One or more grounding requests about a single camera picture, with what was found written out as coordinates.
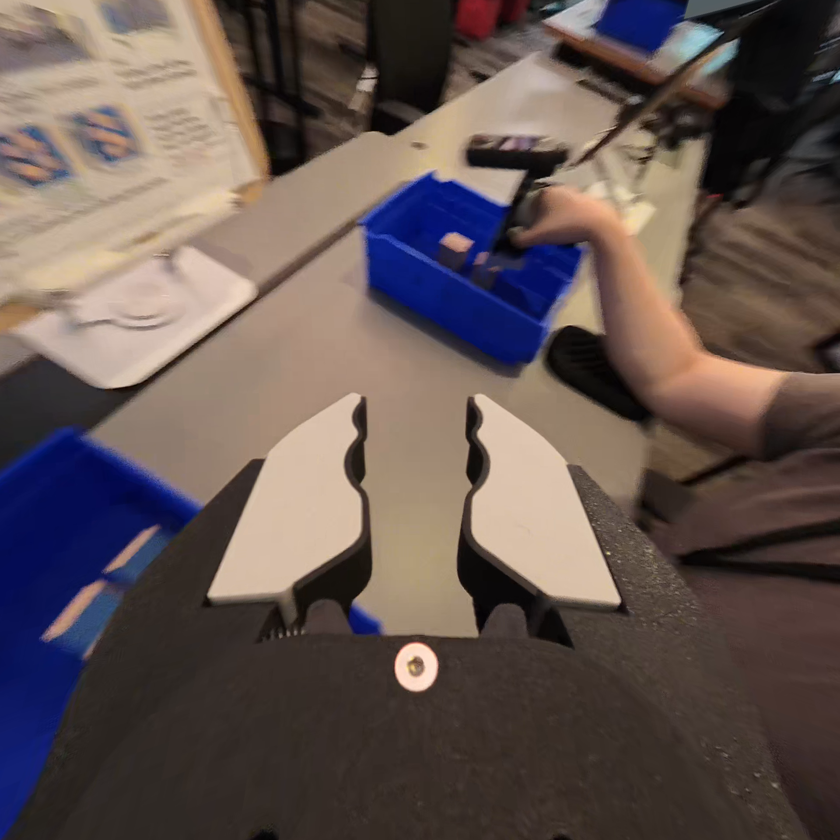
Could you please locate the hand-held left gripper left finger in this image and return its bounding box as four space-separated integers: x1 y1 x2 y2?
206 392 373 636

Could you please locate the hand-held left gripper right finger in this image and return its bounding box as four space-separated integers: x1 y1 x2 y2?
457 394 622 637

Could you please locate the blue plastic bin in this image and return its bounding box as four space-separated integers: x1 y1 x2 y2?
0 427 383 818
360 172 584 364
594 0 689 53

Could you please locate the person's right forearm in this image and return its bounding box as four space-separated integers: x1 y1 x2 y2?
584 213 788 460

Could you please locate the person's right hand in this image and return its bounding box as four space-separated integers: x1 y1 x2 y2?
507 185 626 252

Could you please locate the black textured pad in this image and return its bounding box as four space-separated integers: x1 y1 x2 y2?
548 326 654 423

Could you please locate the dark flat panel on stand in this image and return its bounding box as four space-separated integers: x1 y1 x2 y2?
570 36 726 166

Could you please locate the black office chair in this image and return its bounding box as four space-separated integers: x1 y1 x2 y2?
366 0 455 134

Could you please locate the wooden-edged work table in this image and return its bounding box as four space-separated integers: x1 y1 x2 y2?
543 5 731 107

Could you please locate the wooden sign board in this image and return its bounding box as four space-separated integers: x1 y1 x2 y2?
0 0 271 332

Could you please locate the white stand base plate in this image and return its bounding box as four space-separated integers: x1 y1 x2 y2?
13 246 258 389
584 182 657 235

